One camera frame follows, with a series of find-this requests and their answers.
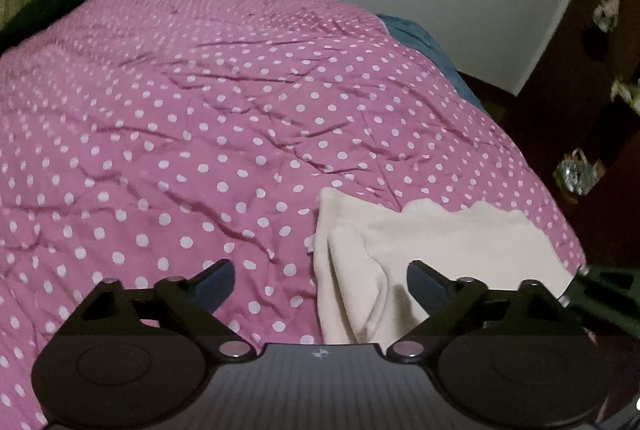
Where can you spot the cream sweatshirt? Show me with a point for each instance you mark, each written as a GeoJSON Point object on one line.
{"type": "Point", "coordinates": [450, 240]}

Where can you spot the pink polka-dot blanket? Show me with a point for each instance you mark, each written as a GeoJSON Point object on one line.
{"type": "Point", "coordinates": [200, 110]}

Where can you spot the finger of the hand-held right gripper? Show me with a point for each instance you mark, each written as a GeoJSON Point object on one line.
{"type": "Point", "coordinates": [610, 292]}

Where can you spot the silver ornament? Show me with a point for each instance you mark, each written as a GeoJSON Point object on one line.
{"type": "Point", "coordinates": [577, 172]}

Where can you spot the white floral ornament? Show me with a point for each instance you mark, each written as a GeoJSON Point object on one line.
{"type": "Point", "coordinates": [606, 12]}
{"type": "Point", "coordinates": [626, 90]}

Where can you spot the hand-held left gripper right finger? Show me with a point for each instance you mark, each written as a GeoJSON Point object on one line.
{"type": "Point", "coordinates": [425, 285]}

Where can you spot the blue blanket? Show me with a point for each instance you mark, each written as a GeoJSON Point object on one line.
{"type": "Point", "coordinates": [425, 45]}

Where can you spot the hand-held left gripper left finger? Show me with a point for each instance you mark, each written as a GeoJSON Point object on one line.
{"type": "Point", "coordinates": [215, 282]}

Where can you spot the dark cloth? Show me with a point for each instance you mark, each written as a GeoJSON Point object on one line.
{"type": "Point", "coordinates": [50, 5]}

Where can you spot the dark wooden headboard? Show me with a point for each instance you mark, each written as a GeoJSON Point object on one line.
{"type": "Point", "coordinates": [550, 120]}

